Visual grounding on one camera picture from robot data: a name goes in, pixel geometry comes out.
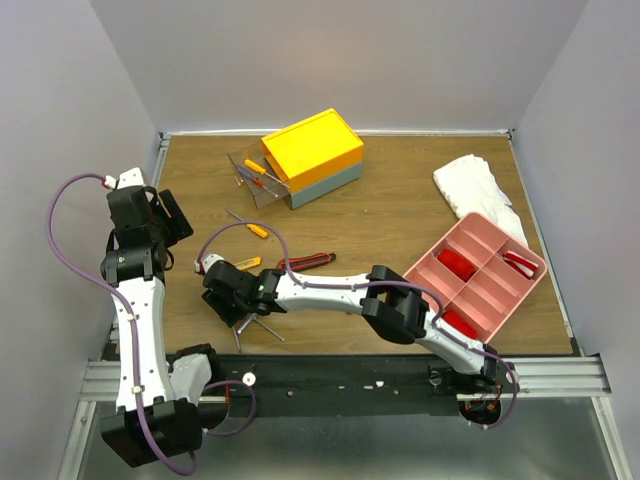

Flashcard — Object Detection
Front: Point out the pink divided tray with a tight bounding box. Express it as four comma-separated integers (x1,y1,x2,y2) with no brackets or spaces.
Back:
404,213,547,343

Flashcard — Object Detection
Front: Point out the blue red screwdriver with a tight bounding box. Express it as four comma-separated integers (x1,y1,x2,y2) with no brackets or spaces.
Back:
236,165,279,198

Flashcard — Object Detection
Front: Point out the red black utility knife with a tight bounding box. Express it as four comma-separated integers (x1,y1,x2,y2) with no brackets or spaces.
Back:
289,252,337,272

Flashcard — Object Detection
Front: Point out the aluminium rail frame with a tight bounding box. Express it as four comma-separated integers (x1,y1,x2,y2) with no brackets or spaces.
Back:
57,354,632,480

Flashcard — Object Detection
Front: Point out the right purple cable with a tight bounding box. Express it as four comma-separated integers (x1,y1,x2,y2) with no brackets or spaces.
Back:
198,221,521,431

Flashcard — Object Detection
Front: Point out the red white tool in tray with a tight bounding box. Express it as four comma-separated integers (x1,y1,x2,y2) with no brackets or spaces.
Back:
502,250,539,279

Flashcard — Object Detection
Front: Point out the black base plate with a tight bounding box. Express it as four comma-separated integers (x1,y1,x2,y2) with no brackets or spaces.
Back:
164,353,521,419

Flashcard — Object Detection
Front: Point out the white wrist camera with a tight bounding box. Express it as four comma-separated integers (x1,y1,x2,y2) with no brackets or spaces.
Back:
194,253,224,276
102,167,147,190

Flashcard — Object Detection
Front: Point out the orange screwdriver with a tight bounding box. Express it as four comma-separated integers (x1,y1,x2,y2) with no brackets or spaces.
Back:
226,209,269,239
244,159,289,189

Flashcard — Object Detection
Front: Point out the white folded cloth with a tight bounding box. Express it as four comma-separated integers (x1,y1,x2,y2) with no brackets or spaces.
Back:
432,154,528,246

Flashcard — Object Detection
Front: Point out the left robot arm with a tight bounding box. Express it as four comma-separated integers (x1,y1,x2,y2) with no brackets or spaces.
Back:
100,185,222,467

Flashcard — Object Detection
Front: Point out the transparent smoky drawer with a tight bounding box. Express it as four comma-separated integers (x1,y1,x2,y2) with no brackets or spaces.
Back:
228,142,290,209

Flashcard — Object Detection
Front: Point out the silver T-handle wrench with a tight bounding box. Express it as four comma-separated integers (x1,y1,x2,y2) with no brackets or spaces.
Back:
235,313,285,342

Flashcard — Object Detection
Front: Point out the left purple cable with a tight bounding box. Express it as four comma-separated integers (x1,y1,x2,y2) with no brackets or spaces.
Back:
45,173,259,475

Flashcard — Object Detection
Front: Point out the yellow utility knife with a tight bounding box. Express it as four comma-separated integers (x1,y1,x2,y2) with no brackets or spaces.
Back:
234,256,262,271

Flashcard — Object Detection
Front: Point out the red tape roll upper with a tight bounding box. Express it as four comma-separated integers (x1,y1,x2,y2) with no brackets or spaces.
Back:
437,249,476,282

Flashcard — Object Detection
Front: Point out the yellow and grey drawer box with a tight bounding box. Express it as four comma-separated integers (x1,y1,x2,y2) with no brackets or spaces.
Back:
261,108,364,209

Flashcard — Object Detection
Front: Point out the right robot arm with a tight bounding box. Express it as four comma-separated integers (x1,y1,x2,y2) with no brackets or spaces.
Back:
200,259,498,392

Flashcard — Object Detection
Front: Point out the red tape roll lower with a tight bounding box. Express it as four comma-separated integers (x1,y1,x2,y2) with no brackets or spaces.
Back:
442,311,478,340

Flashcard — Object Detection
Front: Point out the green handle screwdriver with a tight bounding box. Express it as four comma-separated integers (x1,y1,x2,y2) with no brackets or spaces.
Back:
231,326,243,353

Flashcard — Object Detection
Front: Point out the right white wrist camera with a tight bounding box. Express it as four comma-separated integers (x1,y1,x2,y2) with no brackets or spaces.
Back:
194,253,224,276

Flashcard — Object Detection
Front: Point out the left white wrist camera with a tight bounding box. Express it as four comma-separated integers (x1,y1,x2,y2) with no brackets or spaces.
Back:
102,167,147,190

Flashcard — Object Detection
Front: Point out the purple cable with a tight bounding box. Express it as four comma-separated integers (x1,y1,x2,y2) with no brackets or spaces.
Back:
45,173,259,475
198,221,521,431

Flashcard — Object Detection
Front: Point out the red tape roll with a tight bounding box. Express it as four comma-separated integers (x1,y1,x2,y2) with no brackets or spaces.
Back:
437,249,476,282
442,311,478,340

